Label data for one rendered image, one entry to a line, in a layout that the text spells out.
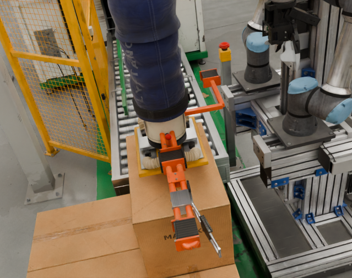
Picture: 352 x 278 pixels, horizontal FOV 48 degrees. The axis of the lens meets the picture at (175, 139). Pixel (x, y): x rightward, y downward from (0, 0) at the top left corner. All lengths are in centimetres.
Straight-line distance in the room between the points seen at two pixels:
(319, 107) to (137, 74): 72
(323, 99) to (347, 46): 21
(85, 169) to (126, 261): 159
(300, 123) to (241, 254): 114
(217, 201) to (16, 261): 176
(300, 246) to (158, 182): 102
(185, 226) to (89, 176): 223
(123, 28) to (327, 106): 82
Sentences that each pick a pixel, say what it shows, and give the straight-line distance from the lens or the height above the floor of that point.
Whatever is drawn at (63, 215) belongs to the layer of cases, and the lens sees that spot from 234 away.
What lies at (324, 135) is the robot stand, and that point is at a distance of 181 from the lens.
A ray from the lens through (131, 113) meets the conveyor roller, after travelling 298.
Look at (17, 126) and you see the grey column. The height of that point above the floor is 67.
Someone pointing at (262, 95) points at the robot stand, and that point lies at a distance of 222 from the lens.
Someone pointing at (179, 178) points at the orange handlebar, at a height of 120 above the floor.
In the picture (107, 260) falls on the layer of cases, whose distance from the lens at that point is 205.
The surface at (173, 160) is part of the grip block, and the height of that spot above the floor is 121.
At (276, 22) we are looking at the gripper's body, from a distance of 124.
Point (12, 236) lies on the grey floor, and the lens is 319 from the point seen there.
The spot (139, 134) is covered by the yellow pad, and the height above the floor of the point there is 108.
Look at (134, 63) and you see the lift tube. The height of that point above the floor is 151.
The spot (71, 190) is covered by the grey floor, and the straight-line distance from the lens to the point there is 332.
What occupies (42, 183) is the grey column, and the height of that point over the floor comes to 11.
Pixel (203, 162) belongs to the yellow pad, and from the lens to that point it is 162.
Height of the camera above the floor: 213
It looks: 37 degrees down
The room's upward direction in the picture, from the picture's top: 10 degrees counter-clockwise
